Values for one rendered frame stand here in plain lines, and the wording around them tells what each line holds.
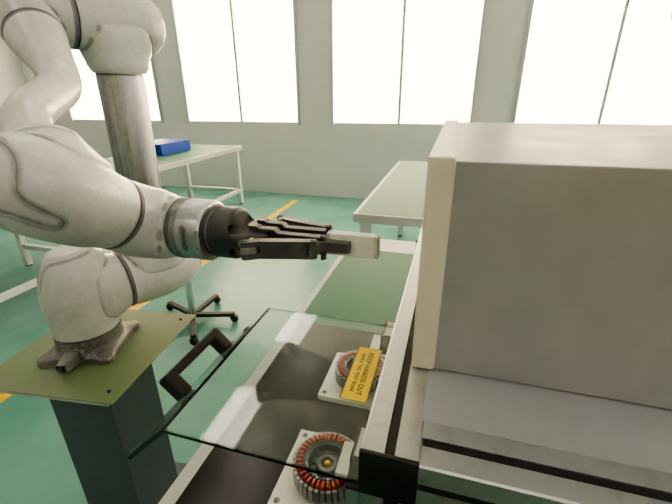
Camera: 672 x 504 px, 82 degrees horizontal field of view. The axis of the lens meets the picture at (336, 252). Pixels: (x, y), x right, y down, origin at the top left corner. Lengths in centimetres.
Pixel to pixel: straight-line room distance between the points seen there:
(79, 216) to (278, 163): 529
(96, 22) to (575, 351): 100
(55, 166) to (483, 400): 48
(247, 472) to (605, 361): 58
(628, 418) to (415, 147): 490
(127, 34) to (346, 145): 449
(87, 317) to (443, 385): 91
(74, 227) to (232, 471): 48
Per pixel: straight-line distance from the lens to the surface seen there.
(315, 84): 545
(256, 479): 76
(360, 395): 45
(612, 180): 35
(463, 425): 36
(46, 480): 205
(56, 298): 111
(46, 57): 89
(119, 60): 105
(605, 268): 37
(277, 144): 571
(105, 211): 53
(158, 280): 115
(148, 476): 146
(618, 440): 40
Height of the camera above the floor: 137
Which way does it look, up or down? 22 degrees down
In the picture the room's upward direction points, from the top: straight up
